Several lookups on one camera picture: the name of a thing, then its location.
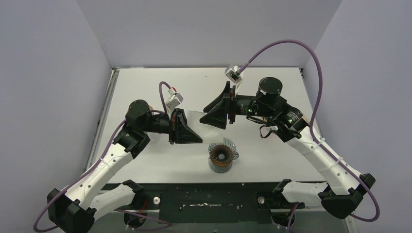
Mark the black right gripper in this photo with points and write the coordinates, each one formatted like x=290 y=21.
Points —
x=226 y=104

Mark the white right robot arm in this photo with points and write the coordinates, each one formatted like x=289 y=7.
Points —
x=343 y=188

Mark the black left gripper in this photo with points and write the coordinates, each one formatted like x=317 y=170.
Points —
x=174 y=128

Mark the aluminium rail frame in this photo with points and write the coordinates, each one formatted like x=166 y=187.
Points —
x=80 y=204

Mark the small clear glass cup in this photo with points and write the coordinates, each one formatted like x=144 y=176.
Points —
x=226 y=146

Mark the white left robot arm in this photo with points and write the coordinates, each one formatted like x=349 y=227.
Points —
x=79 y=205

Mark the white paper coffee filter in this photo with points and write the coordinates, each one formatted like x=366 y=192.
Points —
x=206 y=132

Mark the clear glass pitcher with handle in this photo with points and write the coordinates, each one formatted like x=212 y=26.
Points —
x=222 y=161

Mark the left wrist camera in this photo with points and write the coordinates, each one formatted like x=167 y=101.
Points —
x=175 y=99

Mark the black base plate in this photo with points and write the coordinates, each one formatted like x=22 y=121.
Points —
x=207 y=202

